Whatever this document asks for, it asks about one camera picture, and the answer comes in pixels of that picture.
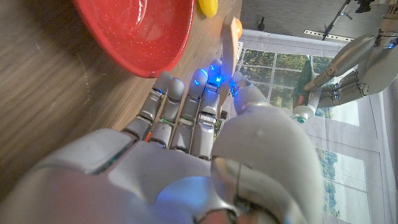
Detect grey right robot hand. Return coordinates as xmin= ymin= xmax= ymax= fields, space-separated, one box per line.
xmin=0 ymin=58 xmax=326 ymax=224

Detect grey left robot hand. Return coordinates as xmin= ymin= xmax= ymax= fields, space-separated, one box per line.
xmin=303 ymin=18 xmax=398 ymax=108

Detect white green toothpaste tube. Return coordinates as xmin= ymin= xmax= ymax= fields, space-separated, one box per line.
xmin=290 ymin=58 xmax=323 ymax=124

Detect wooden toothbrush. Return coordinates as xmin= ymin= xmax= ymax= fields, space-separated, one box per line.
xmin=217 ymin=15 xmax=239 ymax=119

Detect red bowl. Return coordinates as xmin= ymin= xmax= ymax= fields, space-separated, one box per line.
xmin=73 ymin=0 xmax=195 ymax=78

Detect yellow banana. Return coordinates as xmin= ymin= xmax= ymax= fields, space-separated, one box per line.
xmin=198 ymin=0 xmax=219 ymax=19

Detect black stand pole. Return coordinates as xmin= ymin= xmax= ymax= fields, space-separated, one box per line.
xmin=322 ymin=0 xmax=354 ymax=41

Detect printed window backdrop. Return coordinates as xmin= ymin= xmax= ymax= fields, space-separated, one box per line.
xmin=217 ymin=29 xmax=398 ymax=224

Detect orange fruit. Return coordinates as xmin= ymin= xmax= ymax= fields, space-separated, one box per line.
xmin=234 ymin=17 xmax=243 ymax=40

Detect white perforated metal rail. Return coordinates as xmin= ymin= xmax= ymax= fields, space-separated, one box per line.
xmin=303 ymin=29 xmax=355 ymax=43

